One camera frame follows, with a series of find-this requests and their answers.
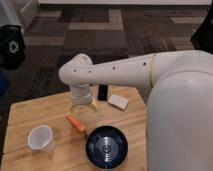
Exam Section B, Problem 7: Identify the white sponge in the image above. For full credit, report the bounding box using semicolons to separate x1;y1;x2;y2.
108;94;129;110

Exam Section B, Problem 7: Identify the black recycling bin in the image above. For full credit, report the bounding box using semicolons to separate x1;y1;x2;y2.
0;25;26;69

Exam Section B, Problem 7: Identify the clear plastic cup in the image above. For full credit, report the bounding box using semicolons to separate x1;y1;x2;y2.
27;125;55;151

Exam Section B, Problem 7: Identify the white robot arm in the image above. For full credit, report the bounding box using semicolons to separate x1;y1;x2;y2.
58;50;213;171

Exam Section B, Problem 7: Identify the dark blue frying pan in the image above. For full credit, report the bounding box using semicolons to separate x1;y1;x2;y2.
66;115;128;170

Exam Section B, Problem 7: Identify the black office chair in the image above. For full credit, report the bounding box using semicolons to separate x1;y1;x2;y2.
191;6;213;54

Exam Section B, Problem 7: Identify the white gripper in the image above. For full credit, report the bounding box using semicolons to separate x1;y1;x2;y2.
70;84;98;114

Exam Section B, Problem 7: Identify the blue object at left edge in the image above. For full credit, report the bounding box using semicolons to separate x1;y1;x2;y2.
0;70;9;96

